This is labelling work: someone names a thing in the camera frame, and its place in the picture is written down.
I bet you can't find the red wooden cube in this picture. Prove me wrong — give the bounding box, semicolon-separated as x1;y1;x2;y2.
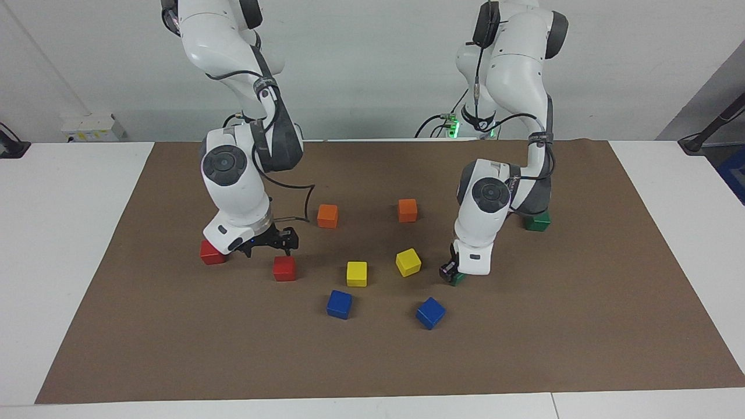
200;239;229;266
272;256;297;282

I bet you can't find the blue wooden cube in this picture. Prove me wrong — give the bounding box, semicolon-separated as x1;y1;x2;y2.
326;290;353;320
416;297;447;331

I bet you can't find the brown table mat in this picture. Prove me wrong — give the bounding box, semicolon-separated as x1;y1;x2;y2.
35;139;745;404

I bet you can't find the black clamp stand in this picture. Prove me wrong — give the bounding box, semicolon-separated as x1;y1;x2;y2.
0;122;31;159

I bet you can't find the black angled pole stand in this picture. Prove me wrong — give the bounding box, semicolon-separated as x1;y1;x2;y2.
678;93;745;155

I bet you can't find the blue crate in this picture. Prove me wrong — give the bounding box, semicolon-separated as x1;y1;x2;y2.
716;145;745;205

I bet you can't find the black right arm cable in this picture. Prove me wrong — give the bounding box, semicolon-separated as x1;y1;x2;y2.
204;70;318;225

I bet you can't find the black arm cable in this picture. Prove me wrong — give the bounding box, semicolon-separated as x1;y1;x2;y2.
204;70;318;225
463;0;558;181

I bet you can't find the black base cable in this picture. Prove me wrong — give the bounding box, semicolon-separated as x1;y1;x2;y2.
414;87;470;139

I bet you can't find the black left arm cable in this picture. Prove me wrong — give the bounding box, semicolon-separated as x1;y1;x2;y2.
463;0;558;181

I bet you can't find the white wall socket box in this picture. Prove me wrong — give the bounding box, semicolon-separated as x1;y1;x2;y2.
61;113;127;143

